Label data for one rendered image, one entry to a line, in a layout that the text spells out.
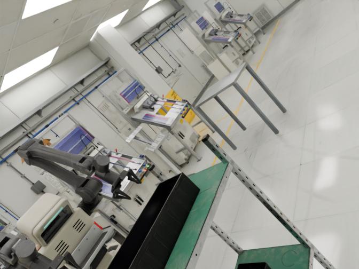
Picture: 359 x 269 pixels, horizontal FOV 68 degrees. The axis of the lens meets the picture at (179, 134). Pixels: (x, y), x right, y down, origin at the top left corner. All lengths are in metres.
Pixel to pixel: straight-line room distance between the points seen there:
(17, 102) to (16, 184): 1.50
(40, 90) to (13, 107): 0.63
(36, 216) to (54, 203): 0.09
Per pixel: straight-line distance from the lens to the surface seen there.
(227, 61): 7.25
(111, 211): 3.60
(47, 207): 1.44
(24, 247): 1.08
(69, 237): 1.49
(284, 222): 1.38
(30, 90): 5.76
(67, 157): 1.37
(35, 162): 1.58
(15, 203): 4.97
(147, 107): 4.54
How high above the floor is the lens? 1.42
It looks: 13 degrees down
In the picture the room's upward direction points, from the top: 44 degrees counter-clockwise
